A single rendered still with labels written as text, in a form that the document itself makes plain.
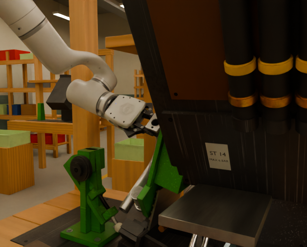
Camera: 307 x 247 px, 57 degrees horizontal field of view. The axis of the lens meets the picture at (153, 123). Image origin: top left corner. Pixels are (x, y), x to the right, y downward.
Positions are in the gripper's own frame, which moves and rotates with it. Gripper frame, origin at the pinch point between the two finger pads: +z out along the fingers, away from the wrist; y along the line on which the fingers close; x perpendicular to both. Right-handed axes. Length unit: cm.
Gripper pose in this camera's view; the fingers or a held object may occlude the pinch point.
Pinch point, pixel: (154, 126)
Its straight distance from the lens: 82.5
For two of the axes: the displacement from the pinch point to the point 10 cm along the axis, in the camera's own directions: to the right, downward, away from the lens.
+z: 8.5, 3.7, -3.8
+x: 1.2, 5.6, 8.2
